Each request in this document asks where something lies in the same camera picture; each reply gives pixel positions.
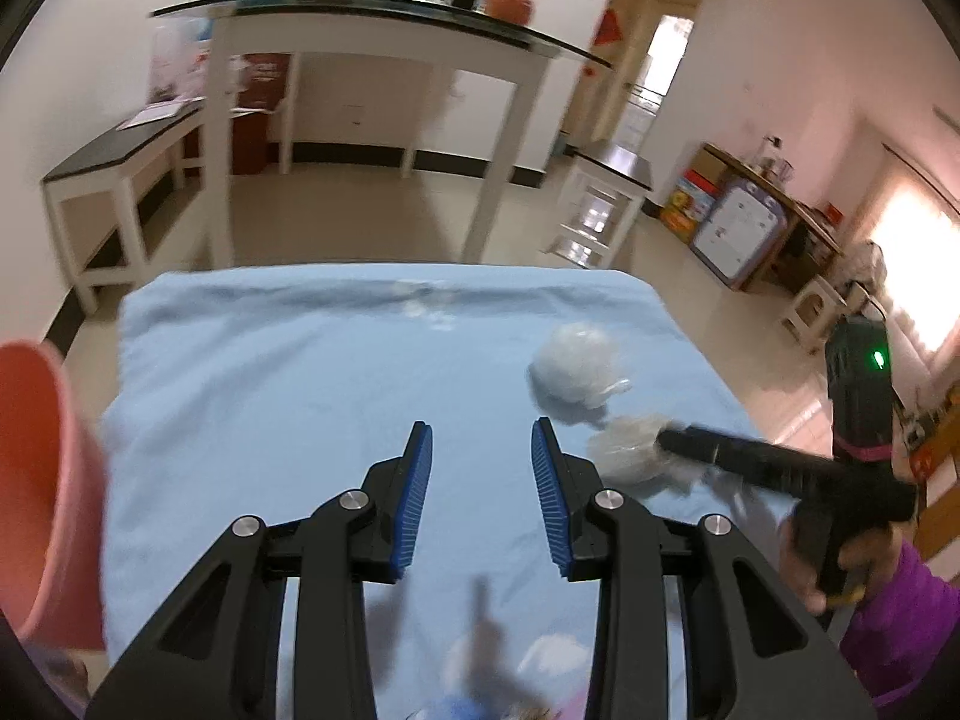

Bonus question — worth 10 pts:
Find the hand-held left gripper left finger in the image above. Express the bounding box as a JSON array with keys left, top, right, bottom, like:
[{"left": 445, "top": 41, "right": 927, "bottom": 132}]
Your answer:
[{"left": 84, "top": 420, "right": 434, "bottom": 720}]

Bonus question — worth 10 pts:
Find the pink and white plastic bag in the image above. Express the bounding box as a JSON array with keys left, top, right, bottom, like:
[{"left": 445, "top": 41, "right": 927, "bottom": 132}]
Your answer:
[{"left": 146, "top": 19, "right": 215, "bottom": 102}]

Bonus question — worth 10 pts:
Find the white plastic stool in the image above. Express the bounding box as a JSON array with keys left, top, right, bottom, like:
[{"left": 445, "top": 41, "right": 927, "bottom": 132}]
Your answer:
[{"left": 780, "top": 274, "right": 848, "bottom": 353}]

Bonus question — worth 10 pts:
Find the white bench with black top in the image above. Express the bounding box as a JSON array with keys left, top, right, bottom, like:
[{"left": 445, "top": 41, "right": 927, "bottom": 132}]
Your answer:
[{"left": 41, "top": 101, "right": 207, "bottom": 316}]

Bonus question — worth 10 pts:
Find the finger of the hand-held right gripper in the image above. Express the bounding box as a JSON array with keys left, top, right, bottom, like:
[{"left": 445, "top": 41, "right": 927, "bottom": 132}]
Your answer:
[{"left": 658, "top": 424, "right": 850, "bottom": 503}]

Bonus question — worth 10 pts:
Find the pink plastic basin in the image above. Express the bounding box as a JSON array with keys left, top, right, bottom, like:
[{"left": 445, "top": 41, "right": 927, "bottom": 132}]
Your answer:
[{"left": 0, "top": 341, "right": 107, "bottom": 652}]

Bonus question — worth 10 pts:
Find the light blue cloth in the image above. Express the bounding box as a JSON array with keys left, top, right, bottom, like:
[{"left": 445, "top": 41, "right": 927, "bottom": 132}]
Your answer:
[{"left": 97, "top": 262, "right": 796, "bottom": 720}]

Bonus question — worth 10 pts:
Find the wooden desk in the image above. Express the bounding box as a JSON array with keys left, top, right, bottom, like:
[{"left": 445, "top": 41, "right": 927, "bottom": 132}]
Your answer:
[{"left": 701, "top": 142, "right": 845, "bottom": 293}]

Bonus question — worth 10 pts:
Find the children's drawing board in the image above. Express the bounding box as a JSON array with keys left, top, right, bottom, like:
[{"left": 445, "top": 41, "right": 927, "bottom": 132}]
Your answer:
[{"left": 690, "top": 178, "right": 788, "bottom": 287}]

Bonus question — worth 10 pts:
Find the white stool with black top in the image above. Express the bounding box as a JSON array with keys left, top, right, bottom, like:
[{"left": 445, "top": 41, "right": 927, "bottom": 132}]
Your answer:
[{"left": 544, "top": 142, "right": 655, "bottom": 271}]

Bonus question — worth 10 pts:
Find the white paper sheet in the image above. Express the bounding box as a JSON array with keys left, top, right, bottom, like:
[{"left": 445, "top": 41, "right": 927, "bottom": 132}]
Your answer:
[{"left": 120, "top": 101, "right": 185, "bottom": 128}]

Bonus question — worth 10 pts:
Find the colourful cardboard box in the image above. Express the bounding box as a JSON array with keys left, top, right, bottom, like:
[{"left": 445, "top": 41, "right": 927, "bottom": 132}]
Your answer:
[{"left": 660, "top": 169, "right": 721, "bottom": 245}]

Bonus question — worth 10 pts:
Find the dark red box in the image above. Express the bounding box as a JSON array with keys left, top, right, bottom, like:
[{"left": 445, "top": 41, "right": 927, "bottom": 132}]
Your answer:
[{"left": 229, "top": 52, "right": 292, "bottom": 177}]

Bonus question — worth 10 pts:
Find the white table with glass top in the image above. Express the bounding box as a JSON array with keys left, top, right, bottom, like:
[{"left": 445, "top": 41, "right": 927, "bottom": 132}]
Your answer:
[{"left": 148, "top": 0, "right": 614, "bottom": 267}]

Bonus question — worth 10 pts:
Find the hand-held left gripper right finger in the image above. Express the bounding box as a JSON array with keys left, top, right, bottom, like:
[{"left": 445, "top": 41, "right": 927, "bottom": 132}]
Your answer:
[{"left": 531, "top": 416, "right": 878, "bottom": 720}]

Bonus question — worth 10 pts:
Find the clear plastic bag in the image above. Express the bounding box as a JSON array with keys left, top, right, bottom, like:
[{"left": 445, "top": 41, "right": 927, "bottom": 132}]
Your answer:
[{"left": 586, "top": 414, "right": 710, "bottom": 496}]

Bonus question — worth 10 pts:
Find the person's right hand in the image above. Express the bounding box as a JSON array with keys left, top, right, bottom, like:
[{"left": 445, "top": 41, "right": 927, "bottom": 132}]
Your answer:
[{"left": 780, "top": 521, "right": 905, "bottom": 612}]

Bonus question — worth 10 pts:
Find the white plastic bag ball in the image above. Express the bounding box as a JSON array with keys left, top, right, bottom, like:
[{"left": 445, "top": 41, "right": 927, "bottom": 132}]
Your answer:
[{"left": 529, "top": 322, "right": 632, "bottom": 410}]

